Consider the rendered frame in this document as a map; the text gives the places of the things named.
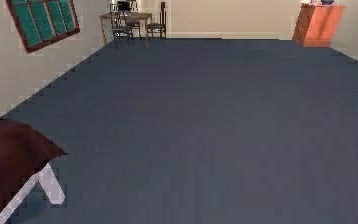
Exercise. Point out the black chair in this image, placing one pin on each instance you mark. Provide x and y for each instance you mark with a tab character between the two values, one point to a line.
120	28
157	26

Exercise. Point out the brown wooden table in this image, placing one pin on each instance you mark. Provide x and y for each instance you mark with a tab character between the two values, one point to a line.
137	15

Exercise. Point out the black appliance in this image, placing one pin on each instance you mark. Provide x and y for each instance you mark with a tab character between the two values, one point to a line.
123	6

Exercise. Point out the brown framed window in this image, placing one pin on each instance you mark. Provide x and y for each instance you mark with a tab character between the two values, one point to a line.
42	20

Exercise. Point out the orange wooden cabinet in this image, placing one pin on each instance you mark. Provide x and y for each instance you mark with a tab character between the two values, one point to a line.
320	25

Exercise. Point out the blue object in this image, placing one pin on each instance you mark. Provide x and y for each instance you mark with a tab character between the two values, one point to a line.
327	2

